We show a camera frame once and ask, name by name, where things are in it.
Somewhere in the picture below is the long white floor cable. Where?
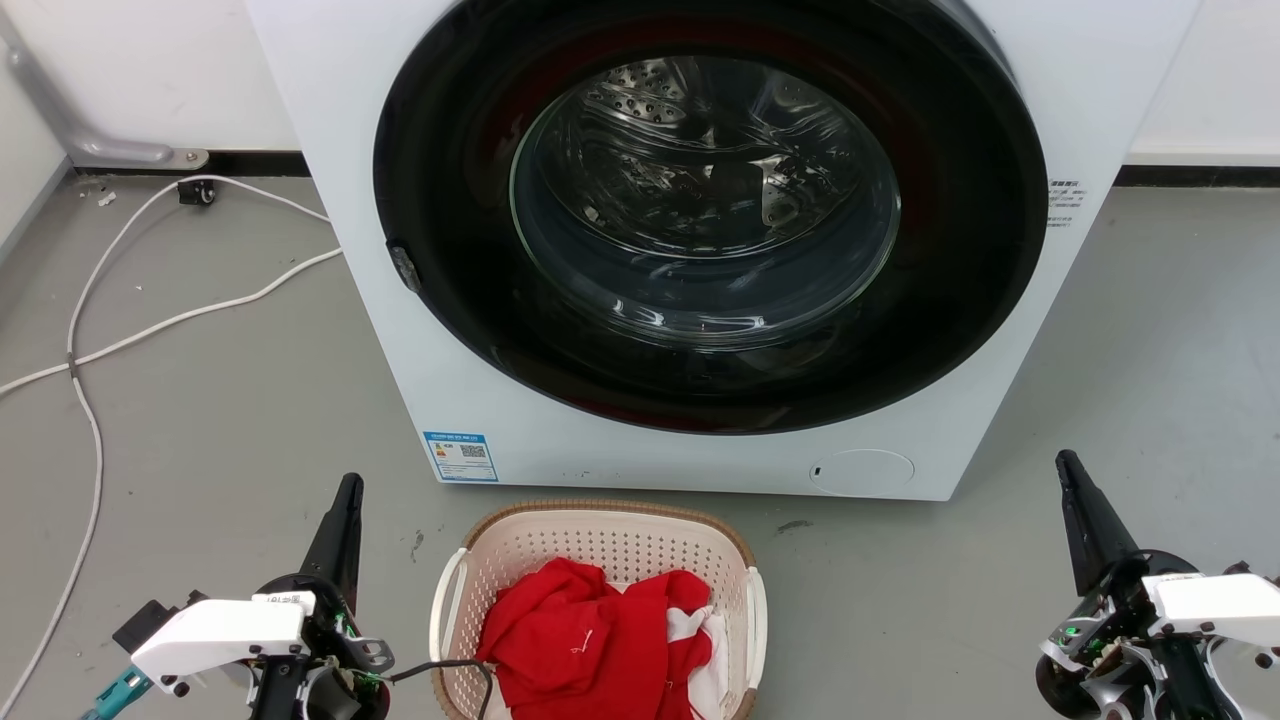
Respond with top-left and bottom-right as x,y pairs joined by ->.
0,176 -> 332,715

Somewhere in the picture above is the round white filter cover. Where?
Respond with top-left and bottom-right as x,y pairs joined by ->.
808,448 -> 916,497

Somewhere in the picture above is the beige perforated laundry basket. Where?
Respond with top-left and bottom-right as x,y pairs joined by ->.
429,499 -> 769,720

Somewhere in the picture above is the black round washer door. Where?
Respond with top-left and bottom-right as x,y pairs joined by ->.
373,0 -> 1049,436

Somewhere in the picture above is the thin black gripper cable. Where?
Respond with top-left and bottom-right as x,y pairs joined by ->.
386,658 -> 496,720

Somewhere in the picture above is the grey wall pipe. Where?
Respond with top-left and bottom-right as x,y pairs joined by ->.
0,12 -> 210,171

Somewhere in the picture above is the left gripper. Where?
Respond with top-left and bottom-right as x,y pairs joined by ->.
130,473 -> 395,720

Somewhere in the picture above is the steel washer drum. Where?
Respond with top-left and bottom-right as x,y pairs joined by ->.
510,56 -> 902,351

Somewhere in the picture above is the white garment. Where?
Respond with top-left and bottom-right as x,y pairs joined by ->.
664,605 -> 731,720

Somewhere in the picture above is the red garment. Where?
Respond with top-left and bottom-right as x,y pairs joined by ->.
476,558 -> 715,720

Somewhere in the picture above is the blue energy label sticker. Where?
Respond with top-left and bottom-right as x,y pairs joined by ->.
423,431 -> 499,484

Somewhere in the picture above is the white power cable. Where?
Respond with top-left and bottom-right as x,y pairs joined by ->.
0,246 -> 344,399

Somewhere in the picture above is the white front-load washing machine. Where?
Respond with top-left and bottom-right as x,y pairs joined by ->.
243,0 -> 1204,503

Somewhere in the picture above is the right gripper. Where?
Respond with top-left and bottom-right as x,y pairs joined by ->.
1035,449 -> 1280,720

